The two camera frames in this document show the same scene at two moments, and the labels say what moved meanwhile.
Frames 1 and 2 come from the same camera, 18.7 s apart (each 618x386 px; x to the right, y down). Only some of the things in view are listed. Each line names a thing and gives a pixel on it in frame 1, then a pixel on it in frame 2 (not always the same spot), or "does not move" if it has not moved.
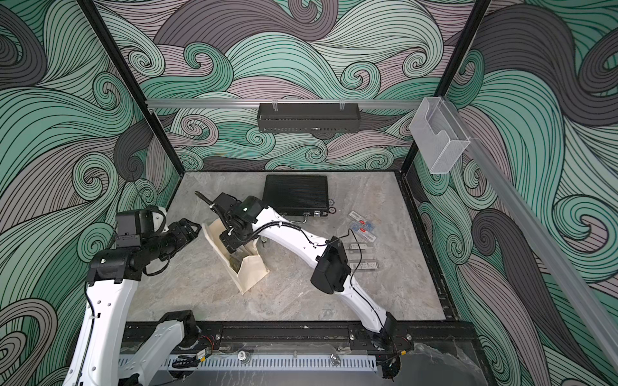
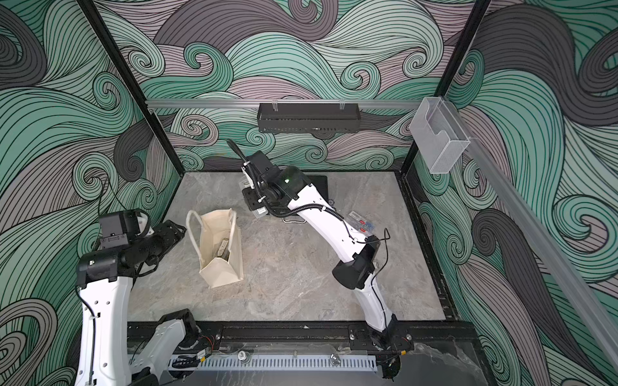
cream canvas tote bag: [244, 260] to [207, 231]
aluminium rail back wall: [194, 103] does not move
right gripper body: [235, 238] to [261, 198]
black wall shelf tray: [309, 117] does not move
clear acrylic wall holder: [440, 138] does not move
